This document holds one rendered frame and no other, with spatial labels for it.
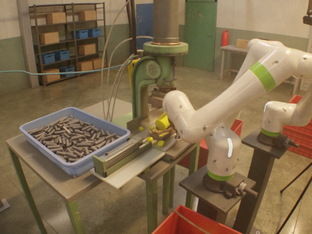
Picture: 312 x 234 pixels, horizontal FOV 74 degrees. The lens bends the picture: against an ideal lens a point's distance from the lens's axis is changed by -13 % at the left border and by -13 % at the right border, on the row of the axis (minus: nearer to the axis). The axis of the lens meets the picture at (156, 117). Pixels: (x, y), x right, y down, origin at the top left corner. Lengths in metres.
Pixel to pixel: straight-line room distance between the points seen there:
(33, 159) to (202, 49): 6.29
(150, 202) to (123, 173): 0.23
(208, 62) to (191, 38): 0.88
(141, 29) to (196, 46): 1.88
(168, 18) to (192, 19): 6.12
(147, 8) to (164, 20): 6.51
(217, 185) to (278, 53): 0.58
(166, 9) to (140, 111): 0.57
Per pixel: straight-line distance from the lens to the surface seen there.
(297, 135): 3.29
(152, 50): 1.05
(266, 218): 2.31
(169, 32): 1.07
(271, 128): 1.42
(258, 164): 1.56
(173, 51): 1.04
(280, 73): 0.88
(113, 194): 2.37
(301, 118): 1.43
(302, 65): 1.09
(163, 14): 1.07
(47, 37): 6.12
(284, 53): 0.90
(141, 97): 1.27
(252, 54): 1.04
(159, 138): 1.21
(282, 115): 1.40
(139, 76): 1.25
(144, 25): 7.67
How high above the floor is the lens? 1.62
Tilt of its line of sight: 25 degrees down
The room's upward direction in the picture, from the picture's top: straight up
